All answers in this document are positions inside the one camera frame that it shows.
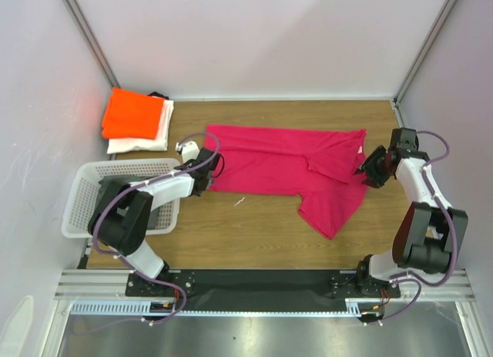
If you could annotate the pink t shirt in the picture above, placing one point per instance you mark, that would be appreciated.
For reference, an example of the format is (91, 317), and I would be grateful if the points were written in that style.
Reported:
(318, 166)

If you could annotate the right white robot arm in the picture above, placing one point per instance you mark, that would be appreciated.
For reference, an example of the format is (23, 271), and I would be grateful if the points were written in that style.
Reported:
(427, 243)

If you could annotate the black folded t shirt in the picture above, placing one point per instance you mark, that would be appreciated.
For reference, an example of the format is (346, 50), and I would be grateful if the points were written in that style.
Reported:
(158, 95)

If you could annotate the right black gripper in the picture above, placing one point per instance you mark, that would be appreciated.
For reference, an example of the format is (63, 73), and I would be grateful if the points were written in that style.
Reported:
(373, 168)

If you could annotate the grey t shirt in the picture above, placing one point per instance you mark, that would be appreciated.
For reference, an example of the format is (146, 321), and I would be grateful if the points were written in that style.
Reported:
(128, 178)

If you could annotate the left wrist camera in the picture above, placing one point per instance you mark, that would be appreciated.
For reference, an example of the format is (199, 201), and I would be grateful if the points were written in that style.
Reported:
(188, 150)

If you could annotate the white plastic basket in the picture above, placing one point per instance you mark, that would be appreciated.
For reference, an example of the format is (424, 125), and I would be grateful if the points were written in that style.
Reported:
(85, 188)

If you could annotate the white folded t shirt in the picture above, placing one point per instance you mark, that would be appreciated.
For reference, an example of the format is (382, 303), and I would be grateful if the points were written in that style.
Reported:
(159, 143)

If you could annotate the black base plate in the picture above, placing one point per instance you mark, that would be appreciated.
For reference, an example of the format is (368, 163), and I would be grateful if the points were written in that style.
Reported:
(276, 289)

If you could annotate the white cable duct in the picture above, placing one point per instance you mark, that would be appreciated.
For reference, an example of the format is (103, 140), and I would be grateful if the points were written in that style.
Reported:
(348, 308)

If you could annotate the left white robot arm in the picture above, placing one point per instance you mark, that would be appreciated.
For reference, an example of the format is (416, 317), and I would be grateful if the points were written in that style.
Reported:
(121, 217)

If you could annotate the orange folded t shirt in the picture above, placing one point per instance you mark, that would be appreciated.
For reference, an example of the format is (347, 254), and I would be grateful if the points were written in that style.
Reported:
(131, 115)

